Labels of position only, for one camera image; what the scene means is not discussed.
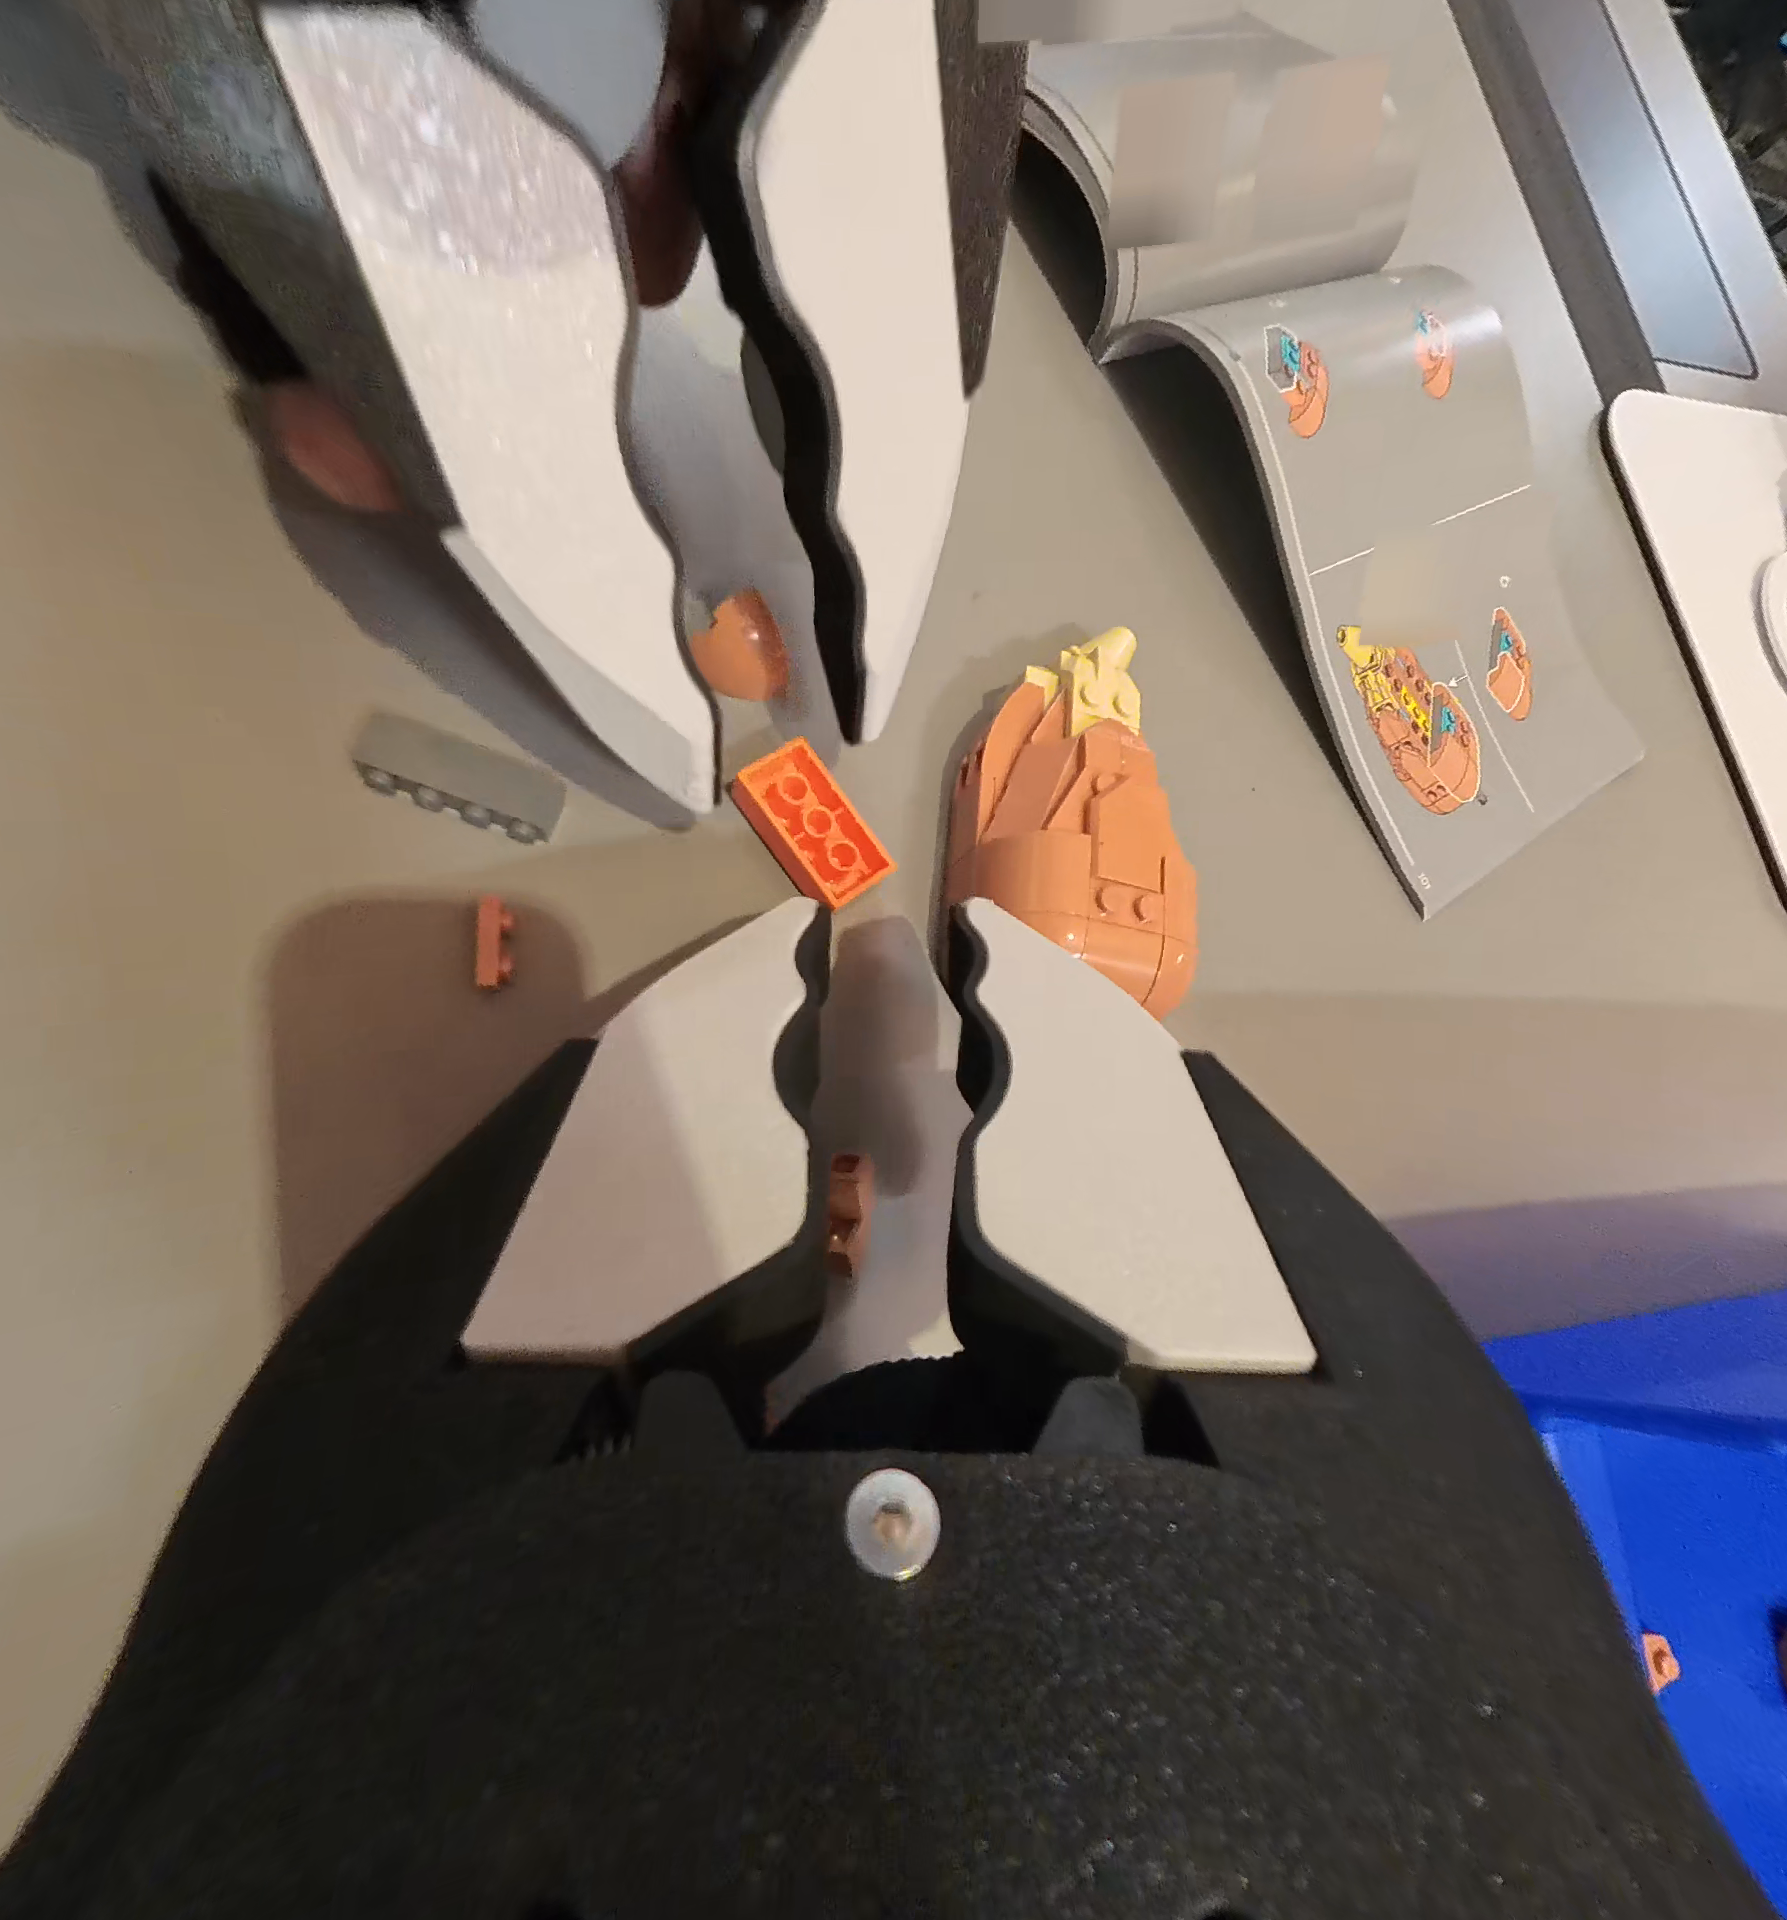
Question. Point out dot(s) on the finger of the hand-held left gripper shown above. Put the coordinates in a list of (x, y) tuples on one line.
[(869, 301), (504, 344)]

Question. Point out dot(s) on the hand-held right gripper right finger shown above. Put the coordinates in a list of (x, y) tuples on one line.
[(1117, 1183)]

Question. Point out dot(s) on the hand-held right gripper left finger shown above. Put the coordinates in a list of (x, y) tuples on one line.
[(654, 1183)]

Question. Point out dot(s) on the brown curved slope brick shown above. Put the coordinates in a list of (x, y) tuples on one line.
[(847, 1217)]

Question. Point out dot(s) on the brown quarter-round brick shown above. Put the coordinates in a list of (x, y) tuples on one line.
[(735, 649)]

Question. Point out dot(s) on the orange eight-stud brick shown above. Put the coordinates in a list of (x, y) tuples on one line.
[(811, 824)]

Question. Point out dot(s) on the blue plastic bin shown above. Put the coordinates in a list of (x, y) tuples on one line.
[(1705, 1500)]

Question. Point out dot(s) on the person's left hand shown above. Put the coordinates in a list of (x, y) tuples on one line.
[(330, 451)]

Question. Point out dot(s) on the small brown plate brick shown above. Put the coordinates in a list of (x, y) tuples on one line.
[(497, 947)]

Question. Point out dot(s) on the brown brick-built model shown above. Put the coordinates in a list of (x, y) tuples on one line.
[(1088, 840)]

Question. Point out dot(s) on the grey four-stud brick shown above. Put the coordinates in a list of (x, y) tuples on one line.
[(458, 776)]

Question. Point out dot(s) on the grey instruction booklet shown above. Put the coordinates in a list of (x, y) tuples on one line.
[(1433, 495)]

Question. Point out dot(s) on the white tray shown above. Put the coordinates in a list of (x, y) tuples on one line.
[(1718, 600)]

